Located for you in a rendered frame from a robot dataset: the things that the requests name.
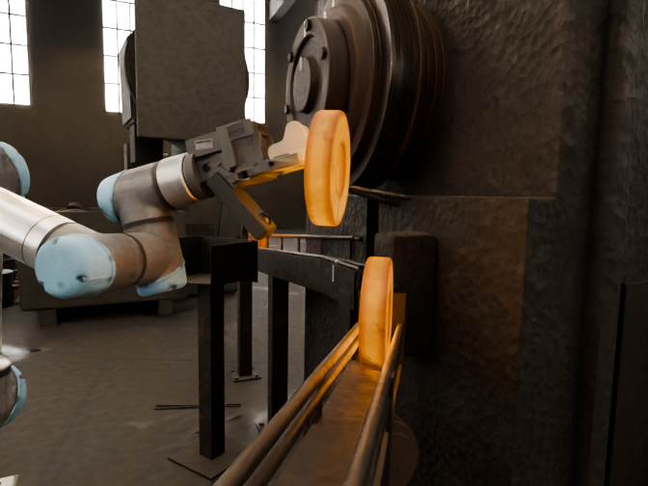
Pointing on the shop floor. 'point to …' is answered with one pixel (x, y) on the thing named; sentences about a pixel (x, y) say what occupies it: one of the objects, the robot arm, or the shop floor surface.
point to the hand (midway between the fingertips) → (329, 154)
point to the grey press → (183, 91)
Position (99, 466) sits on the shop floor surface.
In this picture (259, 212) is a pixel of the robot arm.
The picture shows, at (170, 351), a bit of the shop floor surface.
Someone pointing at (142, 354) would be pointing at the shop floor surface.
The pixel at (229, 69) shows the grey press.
